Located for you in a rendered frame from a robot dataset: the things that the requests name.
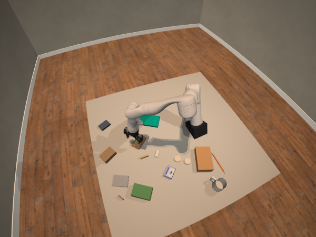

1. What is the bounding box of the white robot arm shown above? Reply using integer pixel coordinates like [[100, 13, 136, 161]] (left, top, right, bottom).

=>
[[125, 84, 203, 133]]

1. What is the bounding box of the grey mug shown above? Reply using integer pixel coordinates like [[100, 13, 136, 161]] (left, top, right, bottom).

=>
[[210, 176, 228, 192]]

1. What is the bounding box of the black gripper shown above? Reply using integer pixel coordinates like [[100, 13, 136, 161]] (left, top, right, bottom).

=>
[[124, 127, 143, 144]]

